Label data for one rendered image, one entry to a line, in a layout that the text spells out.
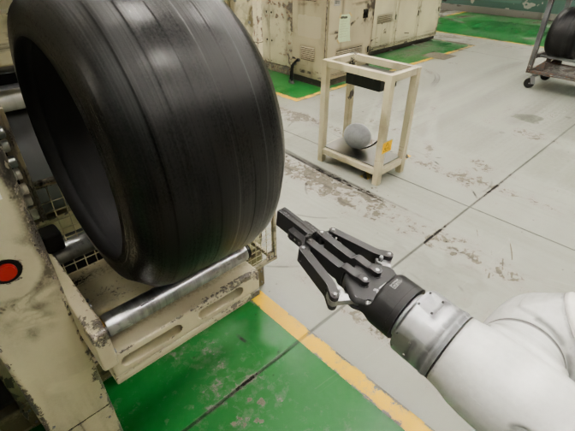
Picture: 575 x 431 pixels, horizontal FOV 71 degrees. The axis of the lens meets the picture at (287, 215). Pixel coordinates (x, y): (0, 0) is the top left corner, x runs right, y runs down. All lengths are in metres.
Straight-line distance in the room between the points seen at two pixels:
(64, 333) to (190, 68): 0.56
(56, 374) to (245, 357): 1.05
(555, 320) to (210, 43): 0.58
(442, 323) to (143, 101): 0.45
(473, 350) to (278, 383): 1.38
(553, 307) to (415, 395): 1.29
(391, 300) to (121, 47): 0.47
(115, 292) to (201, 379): 0.86
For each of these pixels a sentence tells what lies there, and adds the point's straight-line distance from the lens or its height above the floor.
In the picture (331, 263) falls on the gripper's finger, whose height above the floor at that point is 1.14.
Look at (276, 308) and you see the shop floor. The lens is 2.06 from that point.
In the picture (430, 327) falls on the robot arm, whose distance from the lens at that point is 0.49.
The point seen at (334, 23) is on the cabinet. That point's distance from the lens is 5.19.
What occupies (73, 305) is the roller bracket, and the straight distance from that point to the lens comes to 0.85.
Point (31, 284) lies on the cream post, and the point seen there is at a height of 1.02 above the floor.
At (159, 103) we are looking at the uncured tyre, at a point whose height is 1.32.
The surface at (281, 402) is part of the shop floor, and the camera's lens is 1.76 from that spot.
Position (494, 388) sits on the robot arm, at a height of 1.14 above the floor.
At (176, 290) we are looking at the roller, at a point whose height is 0.91.
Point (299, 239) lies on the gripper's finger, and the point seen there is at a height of 1.15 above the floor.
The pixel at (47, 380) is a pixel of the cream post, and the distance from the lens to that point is 0.97.
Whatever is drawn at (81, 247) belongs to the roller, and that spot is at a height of 0.91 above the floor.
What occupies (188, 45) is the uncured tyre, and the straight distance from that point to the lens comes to 0.64.
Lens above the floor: 1.50
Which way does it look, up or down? 34 degrees down
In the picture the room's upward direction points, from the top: straight up
